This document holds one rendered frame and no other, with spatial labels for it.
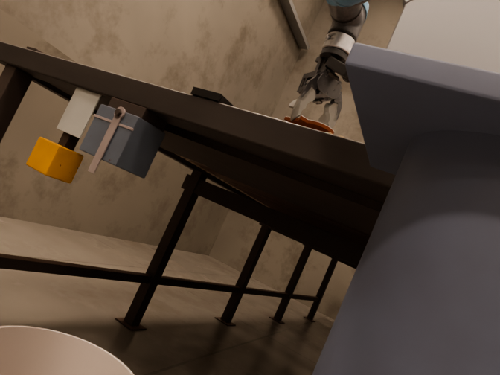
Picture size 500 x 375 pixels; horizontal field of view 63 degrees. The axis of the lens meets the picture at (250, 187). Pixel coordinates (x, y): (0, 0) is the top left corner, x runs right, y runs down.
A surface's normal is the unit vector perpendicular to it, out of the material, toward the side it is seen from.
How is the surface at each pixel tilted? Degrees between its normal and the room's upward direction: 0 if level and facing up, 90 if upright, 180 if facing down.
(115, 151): 90
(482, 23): 90
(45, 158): 90
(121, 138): 90
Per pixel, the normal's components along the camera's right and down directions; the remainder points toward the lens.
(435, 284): -0.53, -0.31
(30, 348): 0.60, 0.14
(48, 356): 0.43, 0.05
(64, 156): 0.81, 0.32
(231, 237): -0.34, -0.23
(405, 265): -0.73, -0.38
